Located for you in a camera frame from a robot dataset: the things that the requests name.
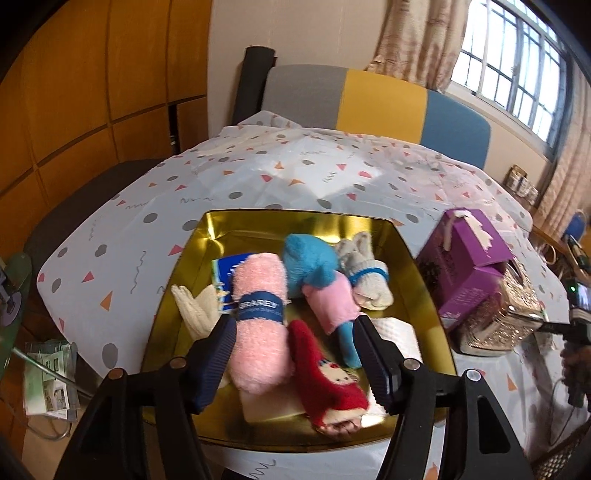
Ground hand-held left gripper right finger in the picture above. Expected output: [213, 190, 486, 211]
[352, 316, 532, 480]

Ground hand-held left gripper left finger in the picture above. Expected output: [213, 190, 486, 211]
[60, 315, 239, 480]

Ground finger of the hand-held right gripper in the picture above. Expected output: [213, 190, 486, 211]
[536, 320, 573, 337]

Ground red sock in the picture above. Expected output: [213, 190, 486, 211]
[287, 319, 371, 437]

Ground beige sock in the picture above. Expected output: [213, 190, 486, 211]
[171, 282, 232, 388]

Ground grey sock with blue band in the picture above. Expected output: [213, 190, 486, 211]
[335, 231, 394, 311]

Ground blue tissue pack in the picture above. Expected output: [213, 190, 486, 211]
[211, 252, 252, 315]

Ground blue and pink fuzzy sock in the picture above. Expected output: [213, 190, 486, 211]
[283, 234, 365, 370]

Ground gold tin box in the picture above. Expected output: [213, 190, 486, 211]
[141, 210, 458, 453]

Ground person's right hand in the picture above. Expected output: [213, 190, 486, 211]
[560, 344, 591, 393]

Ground ornate gold tissue box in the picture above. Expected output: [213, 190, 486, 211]
[455, 261, 546, 356]

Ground black device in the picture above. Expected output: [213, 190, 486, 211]
[566, 235, 591, 273]

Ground wooden desk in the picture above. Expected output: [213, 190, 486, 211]
[531, 225, 571, 259]

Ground blue chair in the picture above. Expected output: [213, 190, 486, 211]
[564, 210, 586, 241]

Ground purple carton box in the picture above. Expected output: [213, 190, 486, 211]
[418, 209, 515, 330]

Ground beige patterned curtain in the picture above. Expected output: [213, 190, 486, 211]
[365, 0, 472, 93]
[533, 129, 591, 241]

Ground rattan chair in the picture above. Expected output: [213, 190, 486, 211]
[531, 434, 591, 480]

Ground stack of papers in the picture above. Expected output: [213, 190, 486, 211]
[23, 339, 79, 418]

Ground patterned plastic tablecloth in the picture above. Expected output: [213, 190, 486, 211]
[37, 111, 591, 480]

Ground dark grey mattress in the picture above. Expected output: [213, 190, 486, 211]
[23, 157, 169, 278]

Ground green glass side table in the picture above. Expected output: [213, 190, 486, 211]
[0, 251, 33, 342]

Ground barred window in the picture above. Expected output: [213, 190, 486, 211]
[450, 0, 573, 160]

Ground wooden wardrobe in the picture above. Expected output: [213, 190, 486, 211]
[0, 0, 213, 259]

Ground black cable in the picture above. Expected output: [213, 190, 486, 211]
[547, 378, 573, 457]

